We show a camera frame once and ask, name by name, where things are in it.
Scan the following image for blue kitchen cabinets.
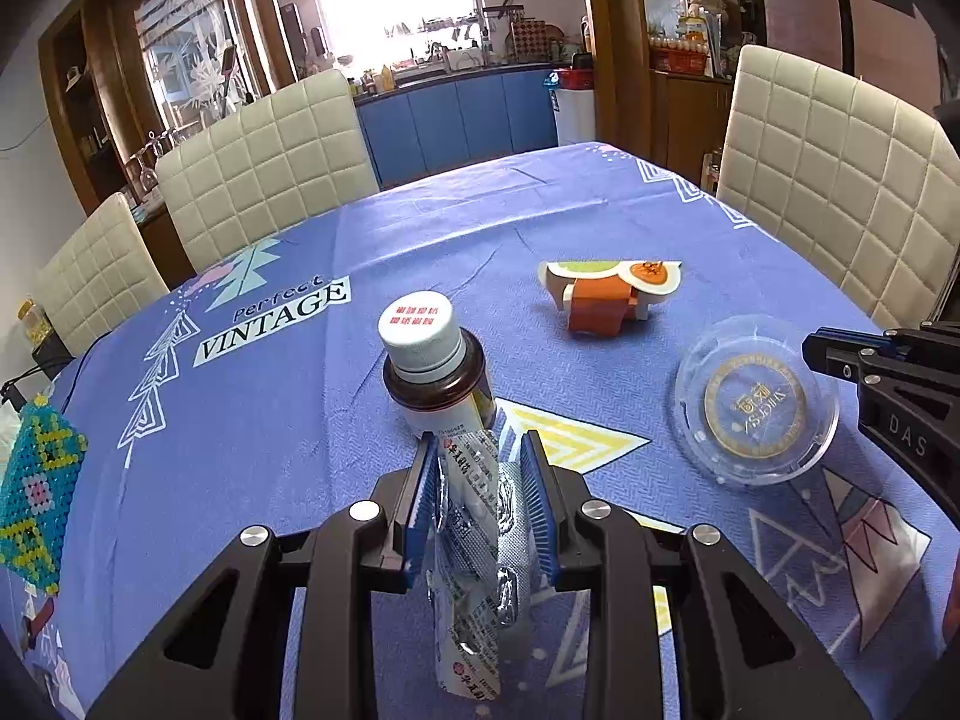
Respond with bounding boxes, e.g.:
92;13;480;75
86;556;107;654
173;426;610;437
354;67;560;188

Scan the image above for brown medicine bottle white cap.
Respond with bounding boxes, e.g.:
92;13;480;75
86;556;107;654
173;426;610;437
379;292;496;442

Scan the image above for silver pill blister pack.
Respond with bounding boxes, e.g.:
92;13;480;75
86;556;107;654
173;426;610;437
491;463;535;665
427;427;503;702

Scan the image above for tall cream quilted chair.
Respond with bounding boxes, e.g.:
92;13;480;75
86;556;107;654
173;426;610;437
716;45;960;331

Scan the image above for black box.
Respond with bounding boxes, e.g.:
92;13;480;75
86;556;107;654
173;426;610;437
31;330;77;377

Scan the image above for wooden glass display cabinet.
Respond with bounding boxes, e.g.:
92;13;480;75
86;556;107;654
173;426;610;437
37;0;278;218

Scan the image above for colourful beaded tissue box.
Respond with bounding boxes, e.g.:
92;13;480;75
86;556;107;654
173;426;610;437
0;399;89;578

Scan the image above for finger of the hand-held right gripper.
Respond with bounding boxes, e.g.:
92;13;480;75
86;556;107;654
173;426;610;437
801;326;901;391
885;321;960;362

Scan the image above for wide cream quilted chair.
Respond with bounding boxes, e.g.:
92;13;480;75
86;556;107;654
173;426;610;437
155;69;381;275

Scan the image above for purple printed tablecloth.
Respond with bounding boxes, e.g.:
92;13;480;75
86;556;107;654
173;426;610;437
0;141;960;720

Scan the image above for white bin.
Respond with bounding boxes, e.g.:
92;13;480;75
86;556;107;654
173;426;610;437
551;69;599;149

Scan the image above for clear round plastic lid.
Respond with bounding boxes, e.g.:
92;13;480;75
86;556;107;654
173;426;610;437
673;315;841;485

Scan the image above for crushed orange paper cup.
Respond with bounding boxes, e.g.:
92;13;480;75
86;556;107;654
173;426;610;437
540;259;685;336

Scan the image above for small cream quilted chair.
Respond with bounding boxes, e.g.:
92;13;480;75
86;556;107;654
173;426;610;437
30;193;170;357

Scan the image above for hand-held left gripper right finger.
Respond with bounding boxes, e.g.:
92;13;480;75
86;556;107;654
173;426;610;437
521;429;875;720

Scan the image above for yellow jar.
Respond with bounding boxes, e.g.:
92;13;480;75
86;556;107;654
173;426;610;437
16;298;53;346

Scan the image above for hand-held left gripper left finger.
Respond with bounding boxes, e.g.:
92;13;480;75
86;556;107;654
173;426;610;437
88;431;440;720

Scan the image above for wooden storage shelf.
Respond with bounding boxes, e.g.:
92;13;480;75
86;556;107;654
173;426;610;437
585;0;766;181

